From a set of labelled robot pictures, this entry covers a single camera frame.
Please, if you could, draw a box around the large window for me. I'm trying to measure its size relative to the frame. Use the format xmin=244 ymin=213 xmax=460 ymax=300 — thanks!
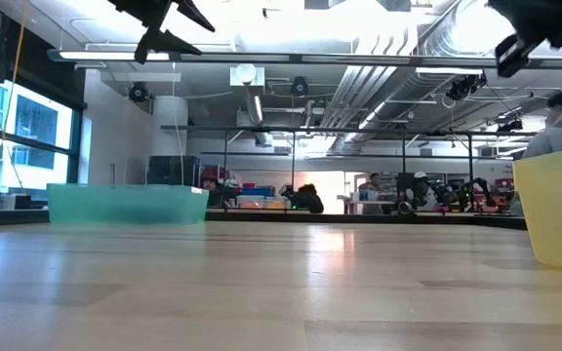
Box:
xmin=0 ymin=79 xmax=84 ymax=197

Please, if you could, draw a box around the teal translucent plastic bin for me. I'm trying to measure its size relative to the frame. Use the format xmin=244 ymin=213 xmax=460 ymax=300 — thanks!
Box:
xmin=46 ymin=182 xmax=211 ymax=227

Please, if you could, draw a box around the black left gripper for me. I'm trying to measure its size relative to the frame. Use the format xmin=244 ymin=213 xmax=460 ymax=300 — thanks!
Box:
xmin=106 ymin=0 xmax=218 ymax=65

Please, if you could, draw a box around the black ceiling spotlight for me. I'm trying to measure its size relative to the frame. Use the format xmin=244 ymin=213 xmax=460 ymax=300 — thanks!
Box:
xmin=290 ymin=74 xmax=311 ymax=98
xmin=128 ymin=81 xmax=152 ymax=104

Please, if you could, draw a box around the silver ventilation duct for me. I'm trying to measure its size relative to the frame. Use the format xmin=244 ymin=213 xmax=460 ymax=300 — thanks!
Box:
xmin=319 ymin=0 xmax=521 ymax=143

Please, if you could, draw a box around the black background station frame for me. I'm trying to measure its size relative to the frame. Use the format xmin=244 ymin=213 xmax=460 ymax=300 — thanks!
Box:
xmin=160 ymin=124 xmax=539 ymax=216

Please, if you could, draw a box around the black equipment case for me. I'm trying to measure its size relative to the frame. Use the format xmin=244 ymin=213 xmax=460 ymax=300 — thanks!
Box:
xmin=145 ymin=155 xmax=203 ymax=187

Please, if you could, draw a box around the yellow translucent plastic bin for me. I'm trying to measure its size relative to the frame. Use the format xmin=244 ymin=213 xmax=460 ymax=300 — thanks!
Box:
xmin=512 ymin=144 xmax=562 ymax=273

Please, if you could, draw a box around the long ceiling light fixture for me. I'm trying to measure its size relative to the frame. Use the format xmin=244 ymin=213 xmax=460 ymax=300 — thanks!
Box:
xmin=46 ymin=48 xmax=562 ymax=70

